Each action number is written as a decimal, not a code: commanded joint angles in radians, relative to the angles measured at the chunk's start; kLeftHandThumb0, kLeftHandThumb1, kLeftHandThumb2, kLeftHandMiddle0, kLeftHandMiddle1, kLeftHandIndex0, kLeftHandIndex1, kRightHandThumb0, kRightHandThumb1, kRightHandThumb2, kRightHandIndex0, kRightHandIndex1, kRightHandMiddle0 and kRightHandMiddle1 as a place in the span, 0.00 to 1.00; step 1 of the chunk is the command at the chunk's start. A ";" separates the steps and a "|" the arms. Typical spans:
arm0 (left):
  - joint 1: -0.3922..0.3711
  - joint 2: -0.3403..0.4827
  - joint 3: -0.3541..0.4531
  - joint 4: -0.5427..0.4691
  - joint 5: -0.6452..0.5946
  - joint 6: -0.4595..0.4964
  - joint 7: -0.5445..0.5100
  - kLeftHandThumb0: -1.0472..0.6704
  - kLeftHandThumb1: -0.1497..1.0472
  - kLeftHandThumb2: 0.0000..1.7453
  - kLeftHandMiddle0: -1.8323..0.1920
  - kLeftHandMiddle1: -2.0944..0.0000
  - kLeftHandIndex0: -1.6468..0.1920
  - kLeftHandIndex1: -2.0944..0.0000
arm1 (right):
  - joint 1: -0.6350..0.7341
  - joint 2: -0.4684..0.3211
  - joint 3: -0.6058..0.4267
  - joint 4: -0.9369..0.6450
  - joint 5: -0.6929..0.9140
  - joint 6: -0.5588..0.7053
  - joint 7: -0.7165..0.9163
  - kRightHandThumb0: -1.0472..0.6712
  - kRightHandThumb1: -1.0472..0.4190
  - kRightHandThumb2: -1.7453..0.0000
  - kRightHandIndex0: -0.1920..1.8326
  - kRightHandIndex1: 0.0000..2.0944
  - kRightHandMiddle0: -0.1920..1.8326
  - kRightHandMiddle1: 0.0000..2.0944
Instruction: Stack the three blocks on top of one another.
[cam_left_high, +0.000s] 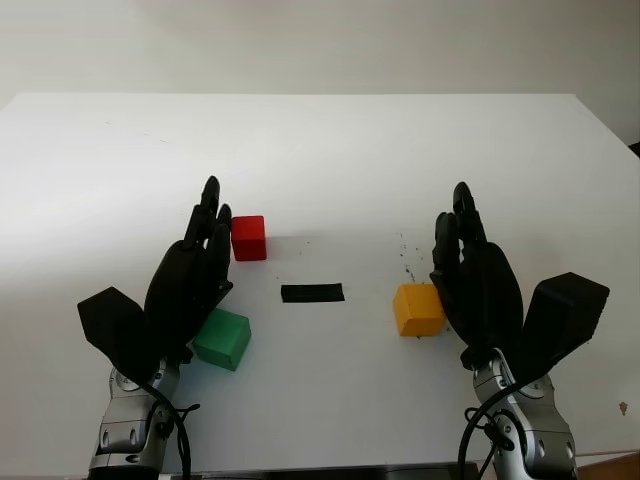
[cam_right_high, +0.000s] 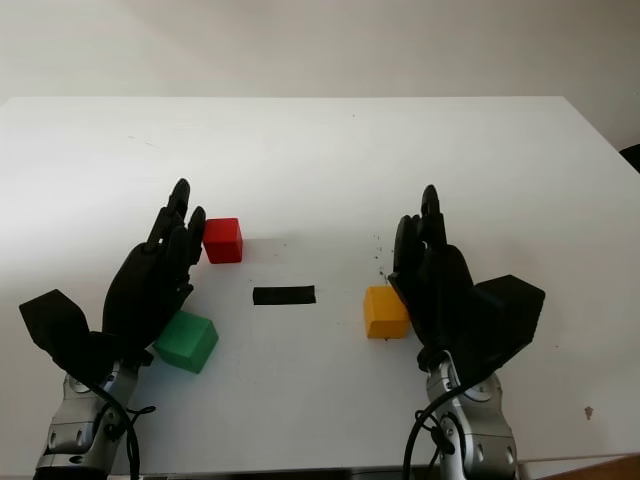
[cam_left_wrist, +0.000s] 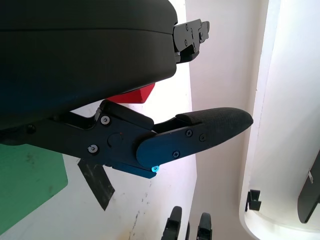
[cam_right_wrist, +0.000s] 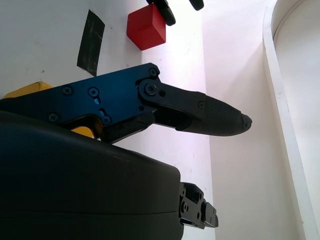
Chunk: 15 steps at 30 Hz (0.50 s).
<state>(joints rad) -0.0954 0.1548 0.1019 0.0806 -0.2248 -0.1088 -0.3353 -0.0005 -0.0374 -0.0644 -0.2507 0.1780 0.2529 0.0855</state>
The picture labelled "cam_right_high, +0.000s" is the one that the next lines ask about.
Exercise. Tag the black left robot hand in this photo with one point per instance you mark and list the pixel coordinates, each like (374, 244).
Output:
(140, 290)

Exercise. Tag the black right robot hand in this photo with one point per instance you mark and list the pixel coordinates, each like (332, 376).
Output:
(440, 290)

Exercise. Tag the yellow cube block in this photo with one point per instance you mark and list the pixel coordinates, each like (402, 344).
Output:
(385, 315)

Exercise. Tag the green cube block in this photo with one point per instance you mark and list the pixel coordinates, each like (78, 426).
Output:
(187, 345)

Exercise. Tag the red cube block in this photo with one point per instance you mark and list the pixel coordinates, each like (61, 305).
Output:
(224, 242)

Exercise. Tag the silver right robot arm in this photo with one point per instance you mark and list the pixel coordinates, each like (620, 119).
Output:
(480, 440)

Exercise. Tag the black tape strip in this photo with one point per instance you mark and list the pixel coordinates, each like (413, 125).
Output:
(284, 295)

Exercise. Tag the dark background object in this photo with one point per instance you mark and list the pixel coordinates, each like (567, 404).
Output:
(632, 157)

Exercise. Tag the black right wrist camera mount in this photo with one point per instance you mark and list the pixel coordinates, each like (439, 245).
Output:
(510, 310)

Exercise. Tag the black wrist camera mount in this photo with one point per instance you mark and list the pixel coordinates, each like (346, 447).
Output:
(55, 320)
(510, 310)

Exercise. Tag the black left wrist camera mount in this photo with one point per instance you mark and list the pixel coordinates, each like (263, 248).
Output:
(55, 320)

